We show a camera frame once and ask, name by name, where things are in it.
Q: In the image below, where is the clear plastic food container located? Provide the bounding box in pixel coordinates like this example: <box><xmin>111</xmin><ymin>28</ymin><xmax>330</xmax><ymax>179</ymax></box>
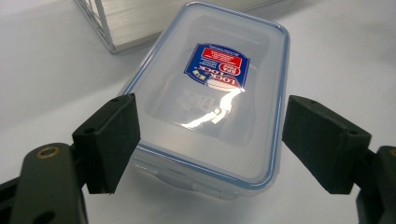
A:
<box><xmin>119</xmin><ymin>0</ymin><xmax>291</xmax><ymax>200</ymax></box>

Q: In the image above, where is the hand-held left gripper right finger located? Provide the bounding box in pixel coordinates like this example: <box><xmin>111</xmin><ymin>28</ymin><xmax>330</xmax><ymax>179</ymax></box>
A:
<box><xmin>281</xmin><ymin>94</ymin><xmax>373</xmax><ymax>195</ymax></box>

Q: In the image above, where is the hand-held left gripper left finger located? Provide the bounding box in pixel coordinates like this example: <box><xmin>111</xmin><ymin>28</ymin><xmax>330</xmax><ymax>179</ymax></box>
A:
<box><xmin>71</xmin><ymin>92</ymin><xmax>141</xmax><ymax>195</ymax></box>

